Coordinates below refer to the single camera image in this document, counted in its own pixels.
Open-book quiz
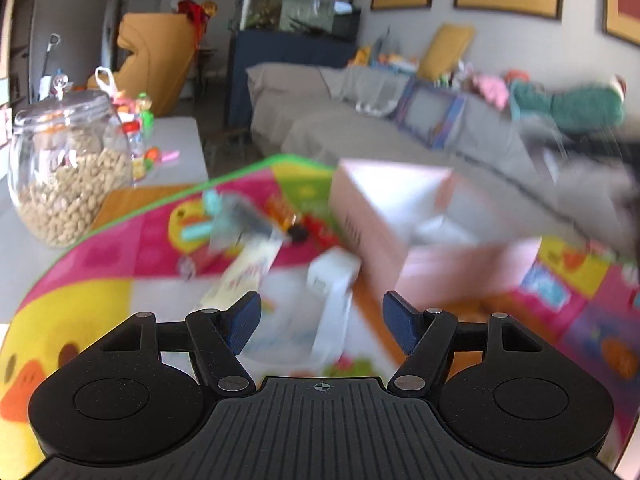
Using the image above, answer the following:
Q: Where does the dark blue cabinet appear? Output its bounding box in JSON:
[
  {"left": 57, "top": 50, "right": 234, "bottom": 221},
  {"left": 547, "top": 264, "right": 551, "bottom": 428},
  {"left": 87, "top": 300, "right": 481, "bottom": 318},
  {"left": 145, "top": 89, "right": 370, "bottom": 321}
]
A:
[{"left": 224, "top": 29, "right": 357, "bottom": 130}]

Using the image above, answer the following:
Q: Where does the teal plastic clip tool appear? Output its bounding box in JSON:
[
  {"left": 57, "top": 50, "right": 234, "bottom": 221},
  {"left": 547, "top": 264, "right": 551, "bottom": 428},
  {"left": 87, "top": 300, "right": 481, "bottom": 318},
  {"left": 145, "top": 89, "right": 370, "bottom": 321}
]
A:
[{"left": 179, "top": 190, "right": 224, "bottom": 242}]

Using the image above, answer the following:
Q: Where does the pink cardboard box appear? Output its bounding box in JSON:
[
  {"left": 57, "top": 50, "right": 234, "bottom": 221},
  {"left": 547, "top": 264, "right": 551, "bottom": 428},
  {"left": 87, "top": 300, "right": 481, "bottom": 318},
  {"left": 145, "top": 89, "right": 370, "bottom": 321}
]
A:
[{"left": 329, "top": 159, "right": 542, "bottom": 309}]

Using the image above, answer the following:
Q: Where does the small red-lid jar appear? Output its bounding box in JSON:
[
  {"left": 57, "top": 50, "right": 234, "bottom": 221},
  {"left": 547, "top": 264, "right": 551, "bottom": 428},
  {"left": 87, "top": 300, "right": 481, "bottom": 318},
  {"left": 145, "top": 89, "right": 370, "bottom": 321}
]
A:
[{"left": 122, "top": 120, "right": 146, "bottom": 182}]

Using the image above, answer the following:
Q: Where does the orange liquid bottle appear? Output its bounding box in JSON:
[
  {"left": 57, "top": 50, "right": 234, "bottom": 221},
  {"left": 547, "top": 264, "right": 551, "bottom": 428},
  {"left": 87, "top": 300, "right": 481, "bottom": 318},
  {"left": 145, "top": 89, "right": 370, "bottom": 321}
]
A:
[{"left": 265, "top": 195, "right": 309, "bottom": 243}]

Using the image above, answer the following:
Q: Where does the grey covered sofa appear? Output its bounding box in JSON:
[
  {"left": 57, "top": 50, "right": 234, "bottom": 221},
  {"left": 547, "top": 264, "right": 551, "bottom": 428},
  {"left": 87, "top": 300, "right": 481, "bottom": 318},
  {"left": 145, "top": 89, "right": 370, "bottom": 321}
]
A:
[{"left": 246, "top": 63, "right": 639, "bottom": 257}]

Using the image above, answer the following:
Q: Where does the green toy bottle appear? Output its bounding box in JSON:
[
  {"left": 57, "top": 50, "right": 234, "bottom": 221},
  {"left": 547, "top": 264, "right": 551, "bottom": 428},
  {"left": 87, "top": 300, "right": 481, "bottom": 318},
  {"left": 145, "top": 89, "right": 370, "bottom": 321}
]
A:
[{"left": 136, "top": 92, "right": 154, "bottom": 140}]

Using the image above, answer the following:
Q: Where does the white plastic bag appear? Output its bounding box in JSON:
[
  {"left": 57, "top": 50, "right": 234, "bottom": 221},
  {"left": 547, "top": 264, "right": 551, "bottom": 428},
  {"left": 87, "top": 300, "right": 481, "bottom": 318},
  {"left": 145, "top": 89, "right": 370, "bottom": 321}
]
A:
[{"left": 93, "top": 66, "right": 124, "bottom": 101}]

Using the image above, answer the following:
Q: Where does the pink plush toy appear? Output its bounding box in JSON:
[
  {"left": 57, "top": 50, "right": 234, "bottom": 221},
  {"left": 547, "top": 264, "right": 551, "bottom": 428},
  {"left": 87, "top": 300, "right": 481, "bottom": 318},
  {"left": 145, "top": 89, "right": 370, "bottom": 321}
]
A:
[{"left": 472, "top": 74, "right": 510, "bottom": 110}]

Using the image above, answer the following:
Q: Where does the colourful cartoon play mat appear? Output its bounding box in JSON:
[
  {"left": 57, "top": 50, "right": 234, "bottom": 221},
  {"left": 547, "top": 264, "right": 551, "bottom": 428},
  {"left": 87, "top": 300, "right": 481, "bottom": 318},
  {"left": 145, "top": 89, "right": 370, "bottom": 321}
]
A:
[{"left": 1, "top": 156, "right": 639, "bottom": 479}]

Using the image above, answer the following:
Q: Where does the purple framed picture box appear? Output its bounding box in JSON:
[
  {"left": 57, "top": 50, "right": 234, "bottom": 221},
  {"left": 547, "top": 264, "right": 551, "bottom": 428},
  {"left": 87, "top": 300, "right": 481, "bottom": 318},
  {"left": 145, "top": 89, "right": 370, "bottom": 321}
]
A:
[{"left": 394, "top": 78, "right": 466, "bottom": 150}]

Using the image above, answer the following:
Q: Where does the teal blanket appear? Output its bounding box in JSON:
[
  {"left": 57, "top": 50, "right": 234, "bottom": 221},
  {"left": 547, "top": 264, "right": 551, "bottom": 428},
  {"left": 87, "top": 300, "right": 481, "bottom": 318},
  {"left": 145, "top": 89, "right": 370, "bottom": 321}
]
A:
[{"left": 509, "top": 80, "right": 626, "bottom": 133}]

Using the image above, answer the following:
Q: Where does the red packet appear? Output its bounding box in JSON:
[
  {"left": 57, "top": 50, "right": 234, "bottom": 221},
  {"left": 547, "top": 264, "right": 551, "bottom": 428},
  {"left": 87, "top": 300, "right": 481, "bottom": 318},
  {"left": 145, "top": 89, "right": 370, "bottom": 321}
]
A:
[{"left": 303, "top": 214, "right": 343, "bottom": 250}]

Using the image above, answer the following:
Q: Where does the clear plastic bag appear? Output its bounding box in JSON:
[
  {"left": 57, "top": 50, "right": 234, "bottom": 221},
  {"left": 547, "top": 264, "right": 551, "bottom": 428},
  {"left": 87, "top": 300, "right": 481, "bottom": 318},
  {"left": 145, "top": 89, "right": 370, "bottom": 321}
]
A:
[{"left": 205, "top": 193, "right": 288, "bottom": 252}]

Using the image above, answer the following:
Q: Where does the yellow cushion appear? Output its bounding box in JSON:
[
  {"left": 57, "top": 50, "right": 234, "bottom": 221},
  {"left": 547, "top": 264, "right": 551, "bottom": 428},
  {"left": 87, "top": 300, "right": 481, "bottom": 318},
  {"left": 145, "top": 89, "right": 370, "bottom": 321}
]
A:
[{"left": 416, "top": 24, "right": 476, "bottom": 81}]

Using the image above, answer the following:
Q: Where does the glass jar of nuts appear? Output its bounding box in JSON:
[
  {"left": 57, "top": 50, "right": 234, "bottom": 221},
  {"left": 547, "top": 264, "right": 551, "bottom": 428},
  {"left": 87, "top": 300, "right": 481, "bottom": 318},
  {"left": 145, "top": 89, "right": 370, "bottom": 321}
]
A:
[{"left": 8, "top": 90, "right": 134, "bottom": 247}]

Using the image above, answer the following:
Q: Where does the white square charger block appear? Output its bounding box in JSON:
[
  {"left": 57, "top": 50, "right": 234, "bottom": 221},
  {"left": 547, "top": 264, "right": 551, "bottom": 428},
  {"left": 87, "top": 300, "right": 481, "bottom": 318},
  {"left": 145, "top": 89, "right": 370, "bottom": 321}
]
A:
[{"left": 240, "top": 246, "right": 362, "bottom": 369}]

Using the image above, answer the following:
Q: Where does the yellow armchair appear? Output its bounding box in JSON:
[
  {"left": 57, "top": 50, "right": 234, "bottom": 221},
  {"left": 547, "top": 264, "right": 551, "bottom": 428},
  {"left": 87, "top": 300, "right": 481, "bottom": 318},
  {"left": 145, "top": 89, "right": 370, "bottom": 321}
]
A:
[{"left": 114, "top": 13, "right": 195, "bottom": 117}]

